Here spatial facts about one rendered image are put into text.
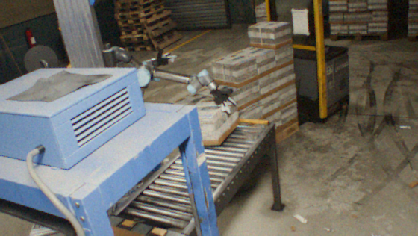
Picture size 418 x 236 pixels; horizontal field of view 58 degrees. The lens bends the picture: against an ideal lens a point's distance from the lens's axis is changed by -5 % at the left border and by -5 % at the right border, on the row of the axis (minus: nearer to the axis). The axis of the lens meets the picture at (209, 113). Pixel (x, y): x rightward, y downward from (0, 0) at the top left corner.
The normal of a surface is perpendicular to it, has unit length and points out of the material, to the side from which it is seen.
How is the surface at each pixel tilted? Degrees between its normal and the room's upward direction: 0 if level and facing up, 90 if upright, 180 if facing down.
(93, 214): 90
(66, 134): 90
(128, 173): 90
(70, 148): 90
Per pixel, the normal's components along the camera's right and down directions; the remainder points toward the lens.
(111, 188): 0.87, 0.06
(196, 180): -0.46, 0.41
